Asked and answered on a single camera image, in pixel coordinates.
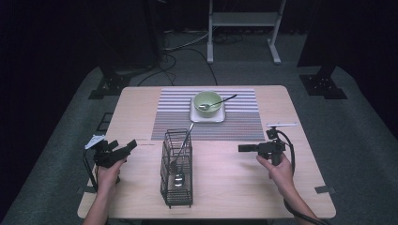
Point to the light green bowl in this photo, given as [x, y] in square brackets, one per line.
[216, 108]

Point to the striped woven placemat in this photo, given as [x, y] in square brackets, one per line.
[244, 125]

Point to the white metal stand frame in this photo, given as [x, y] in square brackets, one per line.
[244, 18]

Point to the person's right hand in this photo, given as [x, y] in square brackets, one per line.
[283, 173]

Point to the white square plate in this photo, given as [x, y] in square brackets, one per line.
[195, 118]

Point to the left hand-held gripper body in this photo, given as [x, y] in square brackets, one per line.
[109, 157]

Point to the person's left hand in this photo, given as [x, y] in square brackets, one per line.
[108, 178]

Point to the grey tape strip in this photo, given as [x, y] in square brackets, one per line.
[84, 190]
[324, 189]

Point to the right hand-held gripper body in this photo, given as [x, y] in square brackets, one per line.
[270, 148]

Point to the dark upright post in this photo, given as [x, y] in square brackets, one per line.
[153, 31]

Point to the black stand with base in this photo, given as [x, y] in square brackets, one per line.
[322, 86]
[109, 86]

